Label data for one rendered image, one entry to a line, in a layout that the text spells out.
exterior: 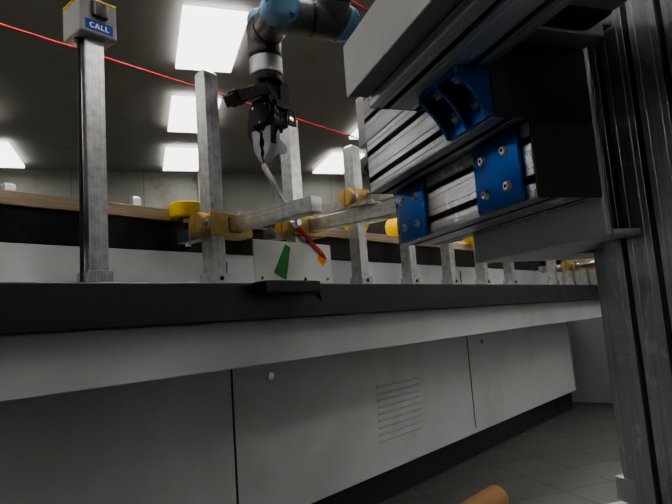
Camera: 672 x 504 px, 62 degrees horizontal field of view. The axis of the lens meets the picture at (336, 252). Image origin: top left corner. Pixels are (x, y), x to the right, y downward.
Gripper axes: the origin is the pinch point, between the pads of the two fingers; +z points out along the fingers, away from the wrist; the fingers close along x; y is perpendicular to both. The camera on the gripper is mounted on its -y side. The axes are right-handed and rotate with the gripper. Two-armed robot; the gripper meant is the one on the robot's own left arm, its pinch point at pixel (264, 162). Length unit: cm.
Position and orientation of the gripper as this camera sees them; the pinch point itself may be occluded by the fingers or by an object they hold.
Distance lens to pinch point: 125.8
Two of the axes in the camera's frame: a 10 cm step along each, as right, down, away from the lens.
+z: 0.7, 9.9, -1.2
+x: -7.6, 1.3, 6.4
